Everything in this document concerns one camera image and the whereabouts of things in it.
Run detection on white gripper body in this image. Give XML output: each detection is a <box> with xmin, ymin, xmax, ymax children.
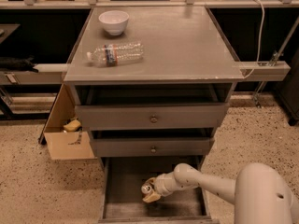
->
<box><xmin>154</xmin><ymin>173</ymin><xmax>176</xmax><ymax>197</ymax></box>

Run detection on orange soda can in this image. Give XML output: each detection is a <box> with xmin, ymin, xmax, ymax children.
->
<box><xmin>141</xmin><ymin>184</ymin><xmax>153</xmax><ymax>195</ymax></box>

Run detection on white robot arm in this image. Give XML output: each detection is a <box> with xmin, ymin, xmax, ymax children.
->
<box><xmin>141</xmin><ymin>162</ymin><xmax>299</xmax><ymax>224</ymax></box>

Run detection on grey open bottom drawer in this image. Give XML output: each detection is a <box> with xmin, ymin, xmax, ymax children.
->
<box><xmin>98</xmin><ymin>156</ymin><xmax>220</xmax><ymax>224</ymax></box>

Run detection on grey middle drawer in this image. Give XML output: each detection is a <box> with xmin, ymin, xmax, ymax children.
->
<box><xmin>90</xmin><ymin>138</ymin><xmax>215</xmax><ymax>158</ymax></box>

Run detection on grey top drawer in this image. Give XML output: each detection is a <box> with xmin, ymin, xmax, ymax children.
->
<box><xmin>75</xmin><ymin>104</ymin><xmax>228</xmax><ymax>131</ymax></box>

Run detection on grey drawer cabinet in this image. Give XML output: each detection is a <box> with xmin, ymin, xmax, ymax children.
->
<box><xmin>63</xmin><ymin>5</ymin><xmax>245</xmax><ymax>161</ymax></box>

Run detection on open cardboard box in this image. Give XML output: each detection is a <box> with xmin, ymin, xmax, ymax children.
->
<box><xmin>42</xmin><ymin>84</ymin><xmax>95</xmax><ymax>161</ymax></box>

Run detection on yellow sponge in box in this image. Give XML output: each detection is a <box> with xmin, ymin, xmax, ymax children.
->
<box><xmin>64</xmin><ymin>119</ymin><xmax>81</xmax><ymax>132</ymax></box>

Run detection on clear plastic water bottle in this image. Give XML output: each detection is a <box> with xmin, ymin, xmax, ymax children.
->
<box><xmin>86</xmin><ymin>41</ymin><xmax>144</xmax><ymax>67</ymax></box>

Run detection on white ceramic bowl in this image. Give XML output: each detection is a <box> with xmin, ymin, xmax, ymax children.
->
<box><xmin>98</xmin><ymin>10</ymin><xmax>129</xmax><ymax>35</ymax></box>

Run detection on black cloth on shelf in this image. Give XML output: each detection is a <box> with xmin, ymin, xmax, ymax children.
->
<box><xmin>0</xmin><ymin>57</ymin><xmax>38</xmax><ymax>73</ymax></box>

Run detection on white cable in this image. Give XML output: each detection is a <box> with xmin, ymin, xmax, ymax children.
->
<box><xmin>243</xmin><ymin>0</ymin><xmax>266</xmax><ymax>79</ymax></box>

